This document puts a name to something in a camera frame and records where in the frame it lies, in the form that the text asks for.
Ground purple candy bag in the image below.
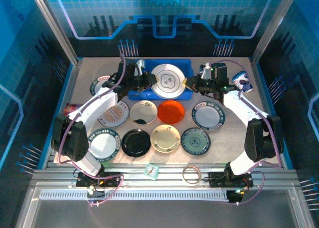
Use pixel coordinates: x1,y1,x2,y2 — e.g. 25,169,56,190
63,103,83,115

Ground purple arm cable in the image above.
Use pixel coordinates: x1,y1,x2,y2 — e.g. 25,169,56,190
216,59,285,206
56,53,126,208

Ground cream plate with flower sprigs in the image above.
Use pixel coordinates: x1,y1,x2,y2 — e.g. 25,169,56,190
150,124,181,153

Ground aluminium frame post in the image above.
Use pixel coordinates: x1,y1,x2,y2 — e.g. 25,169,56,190
250,0,300,64
27,0,84,66

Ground large white plate green motif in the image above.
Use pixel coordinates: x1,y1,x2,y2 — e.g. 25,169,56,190
151,63,186,100

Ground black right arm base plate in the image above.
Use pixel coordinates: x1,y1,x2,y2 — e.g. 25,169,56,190
208,171,254,189

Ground white plate orange sunburst pattern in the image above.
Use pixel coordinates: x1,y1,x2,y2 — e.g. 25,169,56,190
97,100,130,128

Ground blue plastic bin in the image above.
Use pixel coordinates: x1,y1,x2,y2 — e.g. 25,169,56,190
124,58,194,101

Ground glossy black plate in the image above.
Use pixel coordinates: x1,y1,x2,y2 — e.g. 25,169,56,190
121,128,152,158

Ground orange translucent plate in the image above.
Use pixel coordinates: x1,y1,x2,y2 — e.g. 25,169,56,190
158,100,186,124

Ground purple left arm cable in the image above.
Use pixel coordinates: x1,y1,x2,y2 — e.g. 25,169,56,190
56,53,126,208

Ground small green square clock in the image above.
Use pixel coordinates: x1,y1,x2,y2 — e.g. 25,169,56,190
144,163,159,181

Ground grey metal front panel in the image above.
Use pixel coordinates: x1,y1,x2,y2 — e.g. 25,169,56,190
16,183,316,228

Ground white plate green lettered rim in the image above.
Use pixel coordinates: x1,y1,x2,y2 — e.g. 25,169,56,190
87,128,122,161
89,75,112,97
191,101,226,131

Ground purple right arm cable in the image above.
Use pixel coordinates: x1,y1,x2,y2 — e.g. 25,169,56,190
216,59,285,206

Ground white slotted cable duct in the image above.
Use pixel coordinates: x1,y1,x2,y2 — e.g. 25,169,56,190
39,190,230,202

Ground blue green patterned plate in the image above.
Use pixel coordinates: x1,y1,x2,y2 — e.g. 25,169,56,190
180,127,210,155

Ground blue edged side rail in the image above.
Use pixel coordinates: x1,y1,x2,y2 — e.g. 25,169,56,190
37,57,84,170
249,56,295,170

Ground white plate small flower print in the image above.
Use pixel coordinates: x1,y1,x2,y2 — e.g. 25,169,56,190
129,100,159,125

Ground blue white snack cup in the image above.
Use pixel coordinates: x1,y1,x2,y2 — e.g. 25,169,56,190
232,70,254,94

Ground aluminium front rail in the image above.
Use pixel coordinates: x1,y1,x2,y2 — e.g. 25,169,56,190
32,162,299,189

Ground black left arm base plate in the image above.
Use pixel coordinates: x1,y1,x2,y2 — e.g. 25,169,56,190
76,172,123,188

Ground brown tape ring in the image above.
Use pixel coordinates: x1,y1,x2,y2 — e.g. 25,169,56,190
181,165,202,186

